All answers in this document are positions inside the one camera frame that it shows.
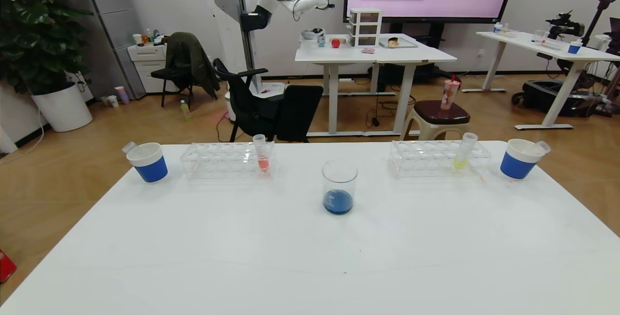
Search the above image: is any clear glass beaker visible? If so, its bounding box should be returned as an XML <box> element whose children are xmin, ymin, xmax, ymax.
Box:
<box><xmin>321</xmin><ymin>160</ymin><xmax>359</xmax><ymax>216</ymax></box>

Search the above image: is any clear plastic test tube rack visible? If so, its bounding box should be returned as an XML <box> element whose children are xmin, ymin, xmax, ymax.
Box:
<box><xmin>180</xmin><ymin>141</ymin><xmax>276</xmax><ymax>181</ymax></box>
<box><xmin>388</xmin><ymin>139</ymin><xmax>493</xmax><ymax>179</ymax></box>

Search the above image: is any yellow pigment test tube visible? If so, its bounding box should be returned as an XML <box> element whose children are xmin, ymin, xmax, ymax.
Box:
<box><xmin>452</xmin><ymin>132</ymin><xmax>479</xmax><ymax>171</ymax></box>

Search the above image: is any black office chair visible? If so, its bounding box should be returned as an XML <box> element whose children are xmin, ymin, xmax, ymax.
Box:
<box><xmin>213</xmin><ymin>57</ymin><xmax>324</xmax><ymax>143</ymax></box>

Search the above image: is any white double desk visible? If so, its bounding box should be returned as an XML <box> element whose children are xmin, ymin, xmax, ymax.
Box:
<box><xmin>294</xmin><ymin>32</ymin><xmax>458</xmax><ymax>137</ymax></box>

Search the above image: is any white desktop drawer organizer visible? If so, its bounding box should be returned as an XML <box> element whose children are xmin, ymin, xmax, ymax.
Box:
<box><xmin>348</xmin><ymin>8</ymin><xmax>383</xmax><ymax>47</ymax></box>

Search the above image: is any brown topped plastic stool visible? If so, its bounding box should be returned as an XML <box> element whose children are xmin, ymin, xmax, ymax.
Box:
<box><xmin>402</xmin><ymin>100</ymin><xmax>471</xmax><ymax>141</ymax></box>

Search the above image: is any grey tray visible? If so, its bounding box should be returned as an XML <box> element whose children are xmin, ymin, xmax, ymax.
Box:
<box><xmin>379</xmin><ymin>36</ymin><xmax>419</xmax><ymax>48</ymax></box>

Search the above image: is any drink cup with red straw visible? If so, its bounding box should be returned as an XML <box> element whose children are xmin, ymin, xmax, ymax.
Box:
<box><xmin>440</xmin><ymin>75</ymin><xmax>462</xmax><ymax>110</ymax></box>

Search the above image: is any dark green jacket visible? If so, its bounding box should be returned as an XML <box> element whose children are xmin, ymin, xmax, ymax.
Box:
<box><xmin>165</xmin><ymin>31</ymin><xmax>221</xmax><ymax>100</ymax></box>

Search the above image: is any black four-legged chair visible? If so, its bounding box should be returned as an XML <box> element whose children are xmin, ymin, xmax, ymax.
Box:
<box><xmin>150</xmin><ymin>61</ymin><xmax>194</xmax><ymax>108</ymax></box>

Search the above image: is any blue white paper cup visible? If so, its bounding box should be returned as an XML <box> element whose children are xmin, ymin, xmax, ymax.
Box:
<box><xmin>499</xmin><ymin>138</ymin><xmax>546</xmax><ymax>180</ymax></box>
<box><xmin>126</xmin><ymin>142</ymin><xmax>169</xmax><ymax>184</ymax></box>

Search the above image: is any white drawer cabinet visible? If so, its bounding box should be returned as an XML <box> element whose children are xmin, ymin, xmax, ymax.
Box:
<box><xmin>127</xmin><ymin>43</ymin><xmax>176</xmax><ymax>94</ymax></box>

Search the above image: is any grey tall cabinet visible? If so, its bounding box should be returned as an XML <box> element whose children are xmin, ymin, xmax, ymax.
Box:
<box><xmin>80</xmin><ymin>0</ymin><xmax>147</xmax><ymax>100</ymax></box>

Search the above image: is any black wheeled robot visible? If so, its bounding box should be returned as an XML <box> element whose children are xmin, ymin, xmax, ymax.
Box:
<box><xmin>511</xmin><ymin>11</ymin><xmax>620</xmax><ymax>118</ymax></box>

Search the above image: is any white standing desk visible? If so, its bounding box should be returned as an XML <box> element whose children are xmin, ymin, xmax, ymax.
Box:
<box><xmin>462</xmin><ymin>30</ymin><xmax>620</xmax><ymax>130</ymax></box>

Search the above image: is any white plant pot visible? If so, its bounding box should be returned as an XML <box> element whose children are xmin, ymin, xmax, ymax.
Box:
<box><xmin>31</xmin><ymin>81</ymin><xmax>93</xmax><ymax>132</ymax></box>

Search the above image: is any green potted plant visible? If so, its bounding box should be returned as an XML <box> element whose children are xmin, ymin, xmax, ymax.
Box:
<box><xmin>0</xmin><ymin>0</ymin><xmax>93</xmax><ymax>95</ymax></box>

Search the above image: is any red box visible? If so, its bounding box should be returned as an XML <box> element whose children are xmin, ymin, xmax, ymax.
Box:
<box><xmin>0</xmin><ymin>249</ymin><xmax>17</xmax><ymax>284</ymax></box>

